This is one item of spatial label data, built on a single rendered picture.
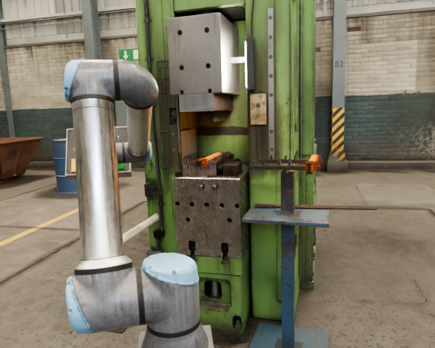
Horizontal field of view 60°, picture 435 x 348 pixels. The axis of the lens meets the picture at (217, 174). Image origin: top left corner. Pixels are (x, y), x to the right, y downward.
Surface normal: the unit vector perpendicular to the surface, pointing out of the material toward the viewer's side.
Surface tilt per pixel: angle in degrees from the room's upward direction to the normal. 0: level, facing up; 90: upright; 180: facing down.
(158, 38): 90
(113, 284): 74
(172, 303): 90
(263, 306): 90
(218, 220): 90
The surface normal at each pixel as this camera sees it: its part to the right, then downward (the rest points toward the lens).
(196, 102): -0.28, 0.17
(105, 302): 0.23, -0.14
